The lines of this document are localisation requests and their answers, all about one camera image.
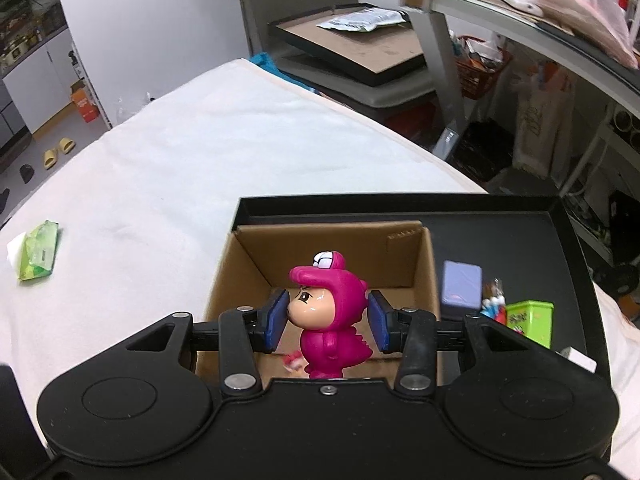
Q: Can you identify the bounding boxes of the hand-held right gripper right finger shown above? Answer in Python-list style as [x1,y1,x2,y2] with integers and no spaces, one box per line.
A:
[367,290,561,395]

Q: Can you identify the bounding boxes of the white tote bag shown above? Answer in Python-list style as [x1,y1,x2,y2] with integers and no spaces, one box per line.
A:
[512,67,576,178]

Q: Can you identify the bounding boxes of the small colourful toy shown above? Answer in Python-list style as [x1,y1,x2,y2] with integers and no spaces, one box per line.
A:
[480,277,508,328]

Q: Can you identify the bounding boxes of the green tin box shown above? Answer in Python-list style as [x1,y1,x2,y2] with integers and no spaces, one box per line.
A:
[505,300,555,350]

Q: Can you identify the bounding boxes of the white shelf rack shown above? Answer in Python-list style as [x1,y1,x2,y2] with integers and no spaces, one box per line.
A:
[557,105,640,266]

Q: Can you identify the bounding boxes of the large black tray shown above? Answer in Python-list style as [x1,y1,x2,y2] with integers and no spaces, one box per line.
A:
[232,194,612,386]

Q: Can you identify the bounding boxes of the orange carton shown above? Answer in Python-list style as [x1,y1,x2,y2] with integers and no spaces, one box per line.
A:
[70,81,101,123]

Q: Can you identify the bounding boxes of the black tray with brown board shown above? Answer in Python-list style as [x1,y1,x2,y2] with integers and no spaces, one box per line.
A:
[266,4,428,87]

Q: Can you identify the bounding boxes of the purple rounded box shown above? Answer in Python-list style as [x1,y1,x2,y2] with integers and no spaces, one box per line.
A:
[441,260,484,321]

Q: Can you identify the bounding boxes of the silver plastic packet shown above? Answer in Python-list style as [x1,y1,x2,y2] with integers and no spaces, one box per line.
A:
[316,8,407,34]

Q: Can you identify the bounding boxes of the teal cloth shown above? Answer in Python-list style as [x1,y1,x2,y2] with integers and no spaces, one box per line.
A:
[248,51,281,73]

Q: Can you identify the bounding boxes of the green wet wipes packet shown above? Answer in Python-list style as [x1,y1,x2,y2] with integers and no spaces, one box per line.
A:
[7,220,63,282]

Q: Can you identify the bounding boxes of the black bag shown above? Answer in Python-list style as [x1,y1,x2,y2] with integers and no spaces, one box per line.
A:
[450,120,516,186]

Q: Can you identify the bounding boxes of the glass desk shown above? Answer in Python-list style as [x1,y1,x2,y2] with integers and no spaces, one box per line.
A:
[399,0,640,161]

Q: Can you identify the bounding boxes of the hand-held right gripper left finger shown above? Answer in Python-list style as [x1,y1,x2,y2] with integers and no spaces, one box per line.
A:
[125,288,291,396]

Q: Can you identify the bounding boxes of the orange plastic basket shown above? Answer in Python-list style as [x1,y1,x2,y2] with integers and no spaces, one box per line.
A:
[455,35,513,100]

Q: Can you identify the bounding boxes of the cardboard box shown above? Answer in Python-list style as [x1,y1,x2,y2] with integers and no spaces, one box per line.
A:
[195,221,446,386]

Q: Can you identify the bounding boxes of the black round spool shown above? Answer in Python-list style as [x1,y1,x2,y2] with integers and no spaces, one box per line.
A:
[592,265,640,306]

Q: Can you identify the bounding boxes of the pink dinosaur figurine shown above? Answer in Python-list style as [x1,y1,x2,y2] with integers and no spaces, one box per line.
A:
[288,251,373,381]

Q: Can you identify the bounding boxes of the white cabinet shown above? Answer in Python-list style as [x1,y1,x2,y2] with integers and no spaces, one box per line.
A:
[0,0,76,136]

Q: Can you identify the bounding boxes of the clear plastic bag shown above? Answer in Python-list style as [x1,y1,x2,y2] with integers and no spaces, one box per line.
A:
[465,0,640,68]

